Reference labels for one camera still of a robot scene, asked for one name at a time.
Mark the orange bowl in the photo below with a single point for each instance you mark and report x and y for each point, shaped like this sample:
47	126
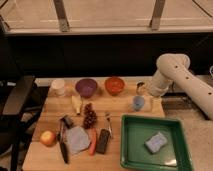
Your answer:
114	85

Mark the small black brush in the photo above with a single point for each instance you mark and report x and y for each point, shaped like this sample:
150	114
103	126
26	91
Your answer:
67	121

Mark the black handled knife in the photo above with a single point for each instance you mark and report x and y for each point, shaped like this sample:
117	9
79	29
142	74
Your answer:
63	146

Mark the banana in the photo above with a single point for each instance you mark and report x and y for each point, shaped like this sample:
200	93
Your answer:
77	104

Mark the blue sponge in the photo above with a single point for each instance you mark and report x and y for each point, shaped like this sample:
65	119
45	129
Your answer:
156	142

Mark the bunch of dark grapes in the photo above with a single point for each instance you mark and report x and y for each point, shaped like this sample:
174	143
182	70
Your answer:
90	117

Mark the black rectangular block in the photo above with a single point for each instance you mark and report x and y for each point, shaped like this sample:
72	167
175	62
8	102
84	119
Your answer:
102	141

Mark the metal fork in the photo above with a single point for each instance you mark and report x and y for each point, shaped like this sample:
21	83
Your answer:
107	115

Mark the blue cup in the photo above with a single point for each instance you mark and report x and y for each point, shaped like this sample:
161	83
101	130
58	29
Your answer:
138	103

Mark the black office chair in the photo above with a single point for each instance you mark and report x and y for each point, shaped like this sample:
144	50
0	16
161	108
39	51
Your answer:
22	108

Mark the purple bowl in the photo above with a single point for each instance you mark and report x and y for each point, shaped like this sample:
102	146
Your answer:
86	87

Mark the red yellow apple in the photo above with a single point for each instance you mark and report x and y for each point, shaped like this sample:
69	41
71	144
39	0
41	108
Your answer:
47	138

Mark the white cup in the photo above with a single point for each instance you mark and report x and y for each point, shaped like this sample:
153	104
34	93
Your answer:
58	86

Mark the green tray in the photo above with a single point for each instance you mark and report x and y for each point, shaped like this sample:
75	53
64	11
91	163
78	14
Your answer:
136	130

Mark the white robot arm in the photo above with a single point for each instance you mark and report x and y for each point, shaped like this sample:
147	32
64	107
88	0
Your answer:
173	68

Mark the grey-blue cloth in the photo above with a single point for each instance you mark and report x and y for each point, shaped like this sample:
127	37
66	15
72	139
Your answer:
77	139

